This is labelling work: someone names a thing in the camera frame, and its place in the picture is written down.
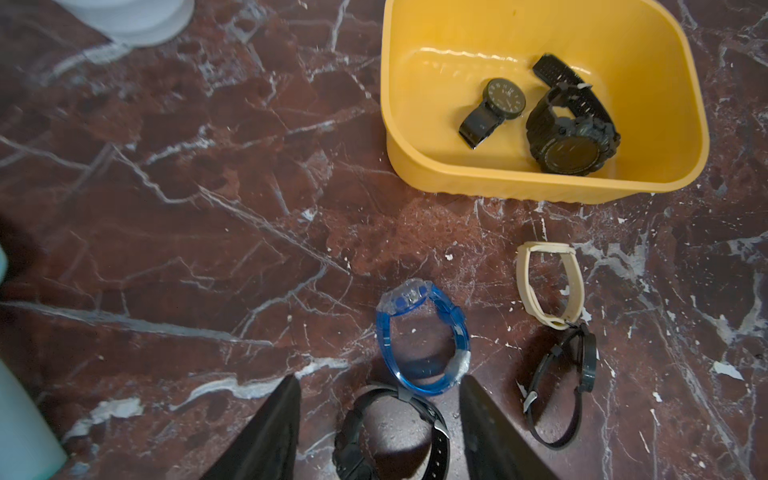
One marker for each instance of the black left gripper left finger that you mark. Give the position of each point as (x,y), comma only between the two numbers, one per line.
(266,447)

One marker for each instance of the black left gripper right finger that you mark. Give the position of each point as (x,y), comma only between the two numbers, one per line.
(493,448)

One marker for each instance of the translucent blue watch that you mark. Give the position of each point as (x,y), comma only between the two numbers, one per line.
(423,337)

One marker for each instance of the cream strap watch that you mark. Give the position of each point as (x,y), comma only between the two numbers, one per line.
(571,284)

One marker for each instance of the chunky black sport watch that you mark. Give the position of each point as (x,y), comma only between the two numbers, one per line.
(569,131)

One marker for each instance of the black round dial watch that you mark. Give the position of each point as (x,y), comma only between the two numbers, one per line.
(502,100)

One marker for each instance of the rugged black digital watch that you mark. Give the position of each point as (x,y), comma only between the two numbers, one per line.
(378,450)

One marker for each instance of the yellow plastic storage box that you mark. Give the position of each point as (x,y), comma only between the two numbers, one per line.
(438,56)

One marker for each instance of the light blue garden trowel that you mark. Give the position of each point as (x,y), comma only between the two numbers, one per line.
(29,448)

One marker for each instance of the white ribbed flower pot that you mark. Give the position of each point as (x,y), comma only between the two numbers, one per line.
(134,23)

